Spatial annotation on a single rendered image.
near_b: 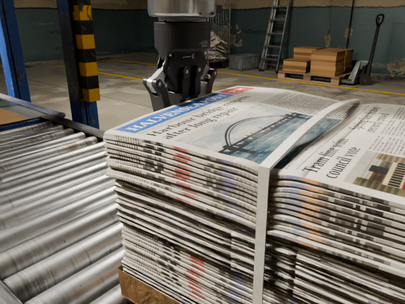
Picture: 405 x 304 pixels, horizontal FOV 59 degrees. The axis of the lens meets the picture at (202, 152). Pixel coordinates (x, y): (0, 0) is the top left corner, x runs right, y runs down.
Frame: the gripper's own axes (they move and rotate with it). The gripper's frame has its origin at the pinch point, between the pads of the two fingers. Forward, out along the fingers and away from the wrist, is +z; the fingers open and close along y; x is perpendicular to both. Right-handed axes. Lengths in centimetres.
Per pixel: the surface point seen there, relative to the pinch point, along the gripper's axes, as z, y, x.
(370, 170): -10.4, -9.8, -28.5
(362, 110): -10.2, 8.9, -22.0
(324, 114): -11.7, -1.3, -21.2
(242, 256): -1.1, -14.2, -20.4
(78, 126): 14, 23, 69
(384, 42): 29, 705, 150
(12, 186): 14.3, -10.1, 41.4
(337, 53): 45, 599, 197
